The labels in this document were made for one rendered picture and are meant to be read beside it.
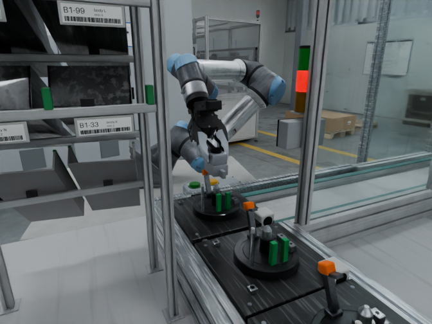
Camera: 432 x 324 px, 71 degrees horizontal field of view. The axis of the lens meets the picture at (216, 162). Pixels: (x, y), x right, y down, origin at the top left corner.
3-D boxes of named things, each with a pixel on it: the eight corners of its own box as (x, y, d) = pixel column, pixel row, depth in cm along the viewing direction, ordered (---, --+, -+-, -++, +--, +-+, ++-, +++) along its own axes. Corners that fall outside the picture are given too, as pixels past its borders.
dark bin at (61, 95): (82, 143, 76) (81, 114, 77) (136, 139, 79) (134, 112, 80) (49, 108, 49) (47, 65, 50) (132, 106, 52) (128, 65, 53)
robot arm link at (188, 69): (202, 61, 99) (189, 47, 91) (211, 89, 95) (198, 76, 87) (182, 72, 101) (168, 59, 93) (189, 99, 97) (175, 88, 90)
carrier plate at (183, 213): (165, 207, 94) (164, 200, 93) (233, 193, 104) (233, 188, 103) (192, 247, 73) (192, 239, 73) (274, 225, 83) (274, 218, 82)
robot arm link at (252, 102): (185, 159, 139) (267, 74, 139) (205, 180, 133) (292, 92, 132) (173, 150, 129) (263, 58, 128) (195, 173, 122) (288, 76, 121)
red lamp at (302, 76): (291, 90, 76) (292, 70, 74) (306, 90, 78) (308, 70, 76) (304, 92, 72) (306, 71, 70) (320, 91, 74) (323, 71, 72)
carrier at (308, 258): (194, 250, 72) (193, 202, 68) (277, 228, 82) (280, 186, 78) (245, 326, 51) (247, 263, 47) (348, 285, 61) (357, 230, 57)
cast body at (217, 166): (204, 170, 86) (204, 146, 84) (218, 168, 88) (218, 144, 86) (216, 180, 79) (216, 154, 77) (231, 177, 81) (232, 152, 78)
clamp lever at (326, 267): (324, 309, 49) (316, 262, 49) (333, 305, 49) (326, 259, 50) (341, 317, 45) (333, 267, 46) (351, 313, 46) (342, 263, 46)
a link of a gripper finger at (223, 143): (229, 164, 89) (215, 137, 91) (236, 155, 84) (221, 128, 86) (220, 167, 87) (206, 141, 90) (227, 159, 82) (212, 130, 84)
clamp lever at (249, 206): (247, 234, 70) (242, 202, 70) (254, 233, 71) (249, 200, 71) (255, 236, 67) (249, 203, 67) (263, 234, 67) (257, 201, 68)
